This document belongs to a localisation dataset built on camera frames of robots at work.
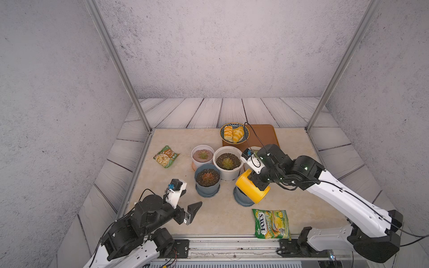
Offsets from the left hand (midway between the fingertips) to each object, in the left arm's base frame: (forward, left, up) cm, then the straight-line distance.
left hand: (195, 199), depth 64 cm
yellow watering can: (+5, -20, 0) cm, 21 cm away
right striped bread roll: (+51, -22, -18) cm, 58 cm away
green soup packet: (+37, +23, -23) cm, 49 cm away
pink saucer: (+29, +6, -22) cm, 37 cm away
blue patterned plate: (+64, -22, -22) cm, 71 cm away
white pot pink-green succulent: (+31, 0, -13) cm, 33 cm away
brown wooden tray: (+55, -39, -24) cm, 71 cm away
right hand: (+8, -22, +3) cm, 24 cm away
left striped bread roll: (+54, -17, -20) cm, 60 cm away
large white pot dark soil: (+25, -15, -12) cm, 32 cm away
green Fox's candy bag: (-4, -33, -22) cm, 40 cm away
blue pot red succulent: (+17, -4, -14) cm, 22 cm away
